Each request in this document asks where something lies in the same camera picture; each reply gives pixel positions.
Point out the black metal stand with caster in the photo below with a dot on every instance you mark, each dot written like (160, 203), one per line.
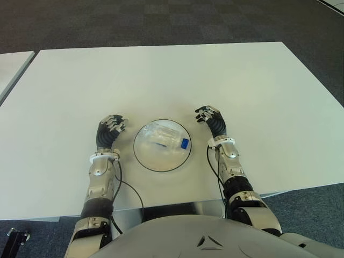
(16, 239)

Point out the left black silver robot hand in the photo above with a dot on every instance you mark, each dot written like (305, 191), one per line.
(106, 134)

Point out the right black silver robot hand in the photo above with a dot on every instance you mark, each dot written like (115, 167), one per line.
(216, 122)

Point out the white plate black rim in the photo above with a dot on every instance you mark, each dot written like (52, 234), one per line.
(161, 161)

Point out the clear water bottle blue cap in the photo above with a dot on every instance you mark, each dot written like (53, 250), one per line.
(166, 137)

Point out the white side table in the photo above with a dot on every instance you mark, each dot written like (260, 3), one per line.
(10, 70)

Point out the white round pedestal base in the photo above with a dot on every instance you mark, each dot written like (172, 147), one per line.
(211, 208)

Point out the silver robot torso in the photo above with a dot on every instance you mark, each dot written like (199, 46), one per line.
(174, 236)

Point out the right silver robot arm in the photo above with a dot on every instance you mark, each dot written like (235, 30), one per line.
(236, 177)

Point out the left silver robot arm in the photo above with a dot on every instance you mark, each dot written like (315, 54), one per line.
(99, 188)

